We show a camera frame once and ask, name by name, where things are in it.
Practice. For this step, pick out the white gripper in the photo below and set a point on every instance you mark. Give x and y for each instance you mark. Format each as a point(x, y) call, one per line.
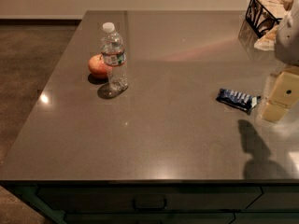
point(288, 42)

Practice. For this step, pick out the blue rxbar blueberry wrapper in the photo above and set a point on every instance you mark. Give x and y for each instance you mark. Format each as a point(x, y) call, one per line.
point(237, 99)

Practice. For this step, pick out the clear plastic water bottle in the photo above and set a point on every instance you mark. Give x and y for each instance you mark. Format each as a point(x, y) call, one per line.
point(114, 57)

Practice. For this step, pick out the red apple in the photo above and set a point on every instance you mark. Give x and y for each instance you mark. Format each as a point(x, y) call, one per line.
point(97, 67)

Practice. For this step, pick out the dark cabinet drawer with handle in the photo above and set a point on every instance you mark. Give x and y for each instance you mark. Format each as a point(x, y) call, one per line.
point(134, 198)

